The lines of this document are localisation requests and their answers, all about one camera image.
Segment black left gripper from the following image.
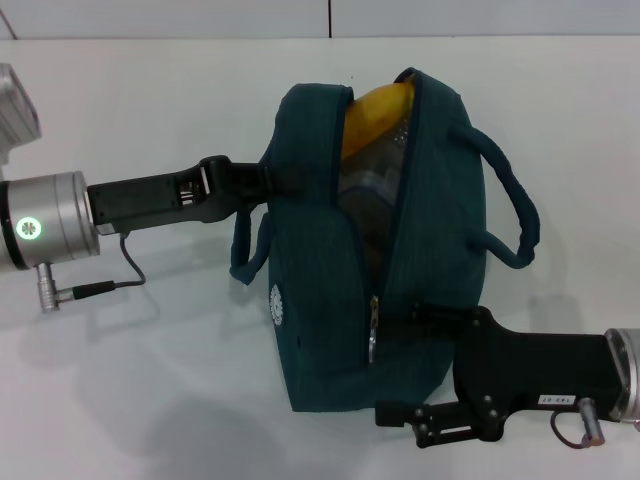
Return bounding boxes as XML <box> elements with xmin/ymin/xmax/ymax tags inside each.
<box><xmin>86</xmin><ymin>154</ymin><xmax>302</xmax><ymax>236</ymax></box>

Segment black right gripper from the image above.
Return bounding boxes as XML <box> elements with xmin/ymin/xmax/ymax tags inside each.
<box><xmin>374</xmin><ymin>301</ymin><xmax>625</xmax><ymax>449</ymax></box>

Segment yellow toy banana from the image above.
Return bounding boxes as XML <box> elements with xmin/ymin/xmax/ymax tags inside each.
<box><xmin>342</xmin><ymin>82</ymin><xmax>417</xmax><ymax>161</ymax></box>

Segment dark teal insulated lunch bag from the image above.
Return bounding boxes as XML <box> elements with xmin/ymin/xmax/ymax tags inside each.
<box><xmin>228</xmin><ymin>66</ymin><xmax>541</xmax><ymax>415</ymax></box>

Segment right gripper grey cable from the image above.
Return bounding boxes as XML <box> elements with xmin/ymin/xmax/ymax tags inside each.
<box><xmin>548</xmin><ymin>397</ymin><xmax>607</xmax><ymax>447</ymax></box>

